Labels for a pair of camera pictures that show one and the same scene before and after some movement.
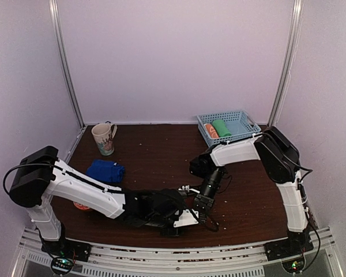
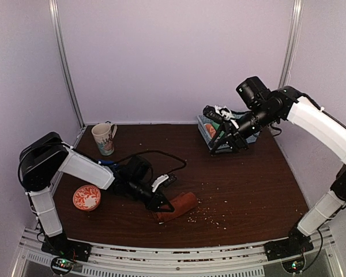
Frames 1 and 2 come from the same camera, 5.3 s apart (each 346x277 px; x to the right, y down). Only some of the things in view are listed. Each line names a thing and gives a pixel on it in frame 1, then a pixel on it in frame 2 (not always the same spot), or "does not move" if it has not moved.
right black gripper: x=203 y=201 to x=232 y=137
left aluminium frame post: x=53 y=7 does not move
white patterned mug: x=104 y=134 does not move
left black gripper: x=166 y=233 to x=154 y=204
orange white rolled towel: x=211 y=131 does not move
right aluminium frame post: x=296 y=25 does not move
